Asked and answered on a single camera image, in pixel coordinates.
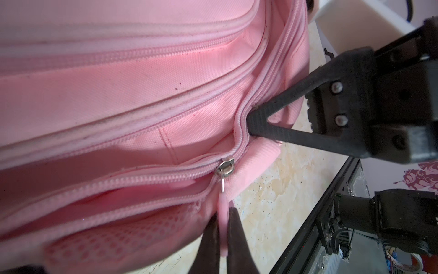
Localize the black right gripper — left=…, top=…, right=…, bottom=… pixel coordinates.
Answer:
left=246, top=17, right=438, bottom=164

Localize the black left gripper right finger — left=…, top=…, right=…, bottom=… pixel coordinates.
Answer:
left=227, top=207, right=260, bottom=274

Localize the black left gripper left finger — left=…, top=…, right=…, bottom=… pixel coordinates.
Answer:
left=188, top=214, right=220, bottom=274

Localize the pink backpack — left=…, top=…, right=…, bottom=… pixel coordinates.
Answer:
left=1, top=1, right=309, bottom=274

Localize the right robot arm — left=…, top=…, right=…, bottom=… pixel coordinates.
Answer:
left=246, top=17, right=438, bottom=255

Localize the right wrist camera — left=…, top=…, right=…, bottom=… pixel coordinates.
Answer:
left=309, top=0, right=415, bottom=54

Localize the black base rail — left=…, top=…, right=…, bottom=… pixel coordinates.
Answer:
left=270, top=157, right=362, bottom=274

